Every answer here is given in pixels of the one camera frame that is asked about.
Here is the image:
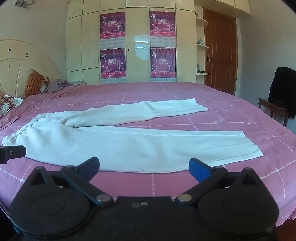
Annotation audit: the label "white pants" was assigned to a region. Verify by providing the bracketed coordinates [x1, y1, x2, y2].
[2, 99, 262, 173]

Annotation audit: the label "white patterned pillow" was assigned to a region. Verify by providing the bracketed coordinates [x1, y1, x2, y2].
[0, 95, 23, 116]

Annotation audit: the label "grey crumpled cloth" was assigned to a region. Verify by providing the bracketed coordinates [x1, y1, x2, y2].
[43, 79, 87, 93]

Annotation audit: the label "cream headboard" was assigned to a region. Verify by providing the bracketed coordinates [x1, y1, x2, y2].
[0, 40, 61, 97]

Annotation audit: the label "wooden chair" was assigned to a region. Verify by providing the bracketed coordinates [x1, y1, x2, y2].
[258, 98, 289, 127]

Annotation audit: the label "black garment on chair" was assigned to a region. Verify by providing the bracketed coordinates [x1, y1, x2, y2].
[268, 67, 296, 118]

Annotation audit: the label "lower left pink poster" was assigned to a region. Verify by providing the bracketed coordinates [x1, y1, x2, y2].
[100, 48, 126, 79]

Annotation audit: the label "pink poster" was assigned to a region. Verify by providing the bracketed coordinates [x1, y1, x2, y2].
[149, 11, 176, 37]
[100, 11, 125, 40]
[100, 48, 126, 79]
[151, 48, 176, 78]

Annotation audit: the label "lower right pink poster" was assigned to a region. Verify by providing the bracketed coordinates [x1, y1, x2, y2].
[151, 48, 176, 78]

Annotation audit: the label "cream wardrobe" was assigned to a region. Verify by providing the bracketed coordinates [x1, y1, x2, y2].
[66, 1, 204, 85]

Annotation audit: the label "brown wooden door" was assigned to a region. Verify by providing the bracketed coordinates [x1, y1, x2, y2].
[203, 9, 237, 95]

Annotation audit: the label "cream corner shelves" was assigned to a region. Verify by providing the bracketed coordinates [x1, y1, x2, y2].
[195, 7, 209, 82]

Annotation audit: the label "upper left pink poster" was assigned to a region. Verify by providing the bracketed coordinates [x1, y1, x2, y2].
[100, 11, 125, 40]

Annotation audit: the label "upper right pink poster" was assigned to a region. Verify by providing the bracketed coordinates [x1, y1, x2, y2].
[149, 11, 176, 37]

